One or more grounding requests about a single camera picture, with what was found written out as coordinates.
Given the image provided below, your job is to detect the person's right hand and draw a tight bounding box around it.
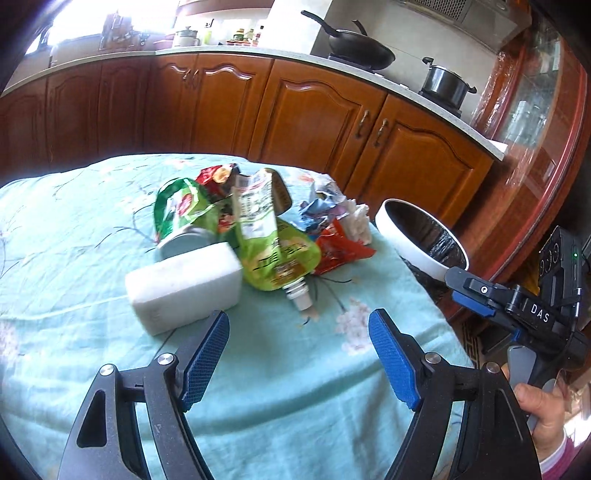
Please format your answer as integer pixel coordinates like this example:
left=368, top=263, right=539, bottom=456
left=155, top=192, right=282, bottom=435
left=501, top=364, right=570, bottom=462

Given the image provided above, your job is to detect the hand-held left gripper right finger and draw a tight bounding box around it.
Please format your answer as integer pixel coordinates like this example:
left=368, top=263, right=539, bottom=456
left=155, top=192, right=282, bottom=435
left=368, top=308, right=543, bottom=480

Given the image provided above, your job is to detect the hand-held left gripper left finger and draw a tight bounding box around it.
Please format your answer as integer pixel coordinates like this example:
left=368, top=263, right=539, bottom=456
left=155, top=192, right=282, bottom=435
left=58, top=310, right=230, bottom=480

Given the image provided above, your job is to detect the steel cooking pot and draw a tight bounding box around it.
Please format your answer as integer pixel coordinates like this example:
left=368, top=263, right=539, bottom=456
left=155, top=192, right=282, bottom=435
left=420, top=57, right=478, bottom=106

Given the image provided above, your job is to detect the range hood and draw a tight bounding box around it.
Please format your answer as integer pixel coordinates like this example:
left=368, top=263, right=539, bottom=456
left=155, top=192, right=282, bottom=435
left=392, top=0, right=528, bottom=52

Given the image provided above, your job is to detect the row of seasoning bottles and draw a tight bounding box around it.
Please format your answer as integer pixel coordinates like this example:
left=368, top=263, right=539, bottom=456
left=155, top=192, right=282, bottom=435
left=226, top=25, right=265, bottom=47

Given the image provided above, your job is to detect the blue white wrapper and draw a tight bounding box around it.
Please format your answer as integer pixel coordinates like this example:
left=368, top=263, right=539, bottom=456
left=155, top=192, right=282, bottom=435
left=295, top=174, right=352, bottom=232

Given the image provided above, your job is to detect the white trash bin black liner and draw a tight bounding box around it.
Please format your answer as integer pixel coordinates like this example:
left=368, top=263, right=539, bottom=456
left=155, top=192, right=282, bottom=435
left=375, top=198, right=470, bottom=305

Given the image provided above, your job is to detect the silver kettle pot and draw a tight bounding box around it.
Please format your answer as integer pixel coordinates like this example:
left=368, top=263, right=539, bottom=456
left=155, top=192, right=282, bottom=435
left=173, top=27, right=202, bottom=48

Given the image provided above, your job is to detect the white sponge block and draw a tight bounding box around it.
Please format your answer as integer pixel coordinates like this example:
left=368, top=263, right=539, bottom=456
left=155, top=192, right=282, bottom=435
left=126, top=243, right=244, bottom=336

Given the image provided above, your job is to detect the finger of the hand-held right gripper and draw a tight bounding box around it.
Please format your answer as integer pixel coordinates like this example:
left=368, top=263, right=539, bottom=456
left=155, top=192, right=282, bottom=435
left=451, top=291, right=509, bottom=318
left=444, top=266, right=514, bottom=311

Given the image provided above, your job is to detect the gas stove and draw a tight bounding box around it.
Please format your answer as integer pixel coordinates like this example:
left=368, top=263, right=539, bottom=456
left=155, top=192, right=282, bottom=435
left=328, top=53, right=463, bottom=117

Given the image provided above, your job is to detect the wooden kitchen cabinet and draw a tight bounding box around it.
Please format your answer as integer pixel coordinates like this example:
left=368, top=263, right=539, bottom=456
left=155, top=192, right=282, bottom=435
left=0, top=52, right=495, bottom=232

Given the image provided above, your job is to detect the red wooden glass door cabinet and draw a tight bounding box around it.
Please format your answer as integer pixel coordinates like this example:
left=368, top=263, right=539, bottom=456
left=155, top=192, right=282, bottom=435
left=455, top=14, right=588, bottom=287

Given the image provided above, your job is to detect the red yellow snack packet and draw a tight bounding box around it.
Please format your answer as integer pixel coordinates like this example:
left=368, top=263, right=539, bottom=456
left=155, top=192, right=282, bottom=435
left=196, top=165, right=239, bottom=232

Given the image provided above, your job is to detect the red foil packet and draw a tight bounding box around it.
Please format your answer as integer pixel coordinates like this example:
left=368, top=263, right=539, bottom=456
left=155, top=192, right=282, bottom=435
left=314, top=219, right=376, bottom=276

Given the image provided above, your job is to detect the person's right forearm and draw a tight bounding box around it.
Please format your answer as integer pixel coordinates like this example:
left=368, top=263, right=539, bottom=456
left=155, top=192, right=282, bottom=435
left=539, top=436, right=575, bottom=480

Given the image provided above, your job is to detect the white crumpled tissue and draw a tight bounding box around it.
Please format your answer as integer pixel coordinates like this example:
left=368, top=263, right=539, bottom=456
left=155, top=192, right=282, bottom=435
left=344, top=199, right=373, bottom=244

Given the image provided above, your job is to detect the speckled kitchen countertop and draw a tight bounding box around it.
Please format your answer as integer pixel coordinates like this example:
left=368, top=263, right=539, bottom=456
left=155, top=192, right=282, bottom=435
left=0, top=46, right=509, bottom=161

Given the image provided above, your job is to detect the green snack bag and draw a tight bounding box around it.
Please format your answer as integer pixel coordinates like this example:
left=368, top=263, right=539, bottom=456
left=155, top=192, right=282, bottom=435
left=154, top=178, right=223, bottom=241

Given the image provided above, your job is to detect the teal floral tablecloth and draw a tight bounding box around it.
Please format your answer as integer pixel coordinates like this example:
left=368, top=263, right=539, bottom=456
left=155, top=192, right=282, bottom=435
left=0, top=154, right=476, bottom=480

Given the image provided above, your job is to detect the green spouted pouch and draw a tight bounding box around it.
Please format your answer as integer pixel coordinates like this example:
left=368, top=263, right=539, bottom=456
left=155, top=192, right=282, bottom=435
left=235, top=217, right=322, bottom=320

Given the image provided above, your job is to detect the grey round tin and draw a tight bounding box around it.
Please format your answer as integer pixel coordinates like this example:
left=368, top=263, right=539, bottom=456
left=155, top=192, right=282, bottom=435
left=157, top=225, right=219, bottom=262

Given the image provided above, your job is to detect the black wok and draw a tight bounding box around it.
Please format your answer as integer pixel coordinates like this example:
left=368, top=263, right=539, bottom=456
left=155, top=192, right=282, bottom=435
left=301, top=10, right=396, bottom=71

